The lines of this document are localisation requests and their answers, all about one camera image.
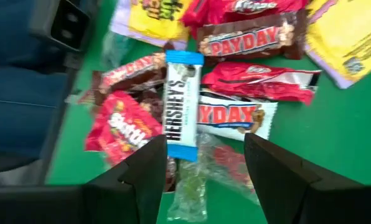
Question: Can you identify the teal candy in clear wrapper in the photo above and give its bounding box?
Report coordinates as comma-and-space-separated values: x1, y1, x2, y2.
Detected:
100, 29, 136, 71

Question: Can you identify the person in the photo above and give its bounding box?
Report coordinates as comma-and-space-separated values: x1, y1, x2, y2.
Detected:
0, 0, 80, 175

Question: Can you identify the red KitKat candy bar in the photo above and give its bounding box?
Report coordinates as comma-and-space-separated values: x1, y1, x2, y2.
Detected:
201, 61, 322, 106
181, 0, 309, 37

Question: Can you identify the yellow Sour Patch candy pack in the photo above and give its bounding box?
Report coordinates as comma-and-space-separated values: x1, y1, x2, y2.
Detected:
304, 0, 371, 90
109, 0, 192, 50

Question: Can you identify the green candy in clear wrapper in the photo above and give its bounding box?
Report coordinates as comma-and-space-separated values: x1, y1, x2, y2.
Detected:
166, 133, 209, 222

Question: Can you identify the black metal table frame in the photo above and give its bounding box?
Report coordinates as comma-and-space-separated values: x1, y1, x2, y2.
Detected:
39, 0, 102, 186

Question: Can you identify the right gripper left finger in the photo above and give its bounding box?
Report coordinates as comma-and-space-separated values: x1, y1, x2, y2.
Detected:
85, 134, 168, 224

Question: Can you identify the pile of candy packets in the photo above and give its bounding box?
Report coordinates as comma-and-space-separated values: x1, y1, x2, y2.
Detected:
45, 0, 371, 224

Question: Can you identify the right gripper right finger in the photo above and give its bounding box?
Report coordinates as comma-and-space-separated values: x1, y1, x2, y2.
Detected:
243, 133, 322, 224

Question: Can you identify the red candy in clear wrapper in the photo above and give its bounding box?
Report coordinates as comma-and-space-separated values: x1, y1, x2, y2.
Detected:
204, 136, 261, 205

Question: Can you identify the white PayDay candy bar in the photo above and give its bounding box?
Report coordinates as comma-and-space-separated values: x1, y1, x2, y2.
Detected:
197, 90, 279, 141

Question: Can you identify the white blue Hershey's bar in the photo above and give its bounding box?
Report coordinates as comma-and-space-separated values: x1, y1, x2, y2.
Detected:
162, 49, 205, 162

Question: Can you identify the red Skittles candy pack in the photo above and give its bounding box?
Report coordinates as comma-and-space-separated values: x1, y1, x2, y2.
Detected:
85, 90, 164, 167

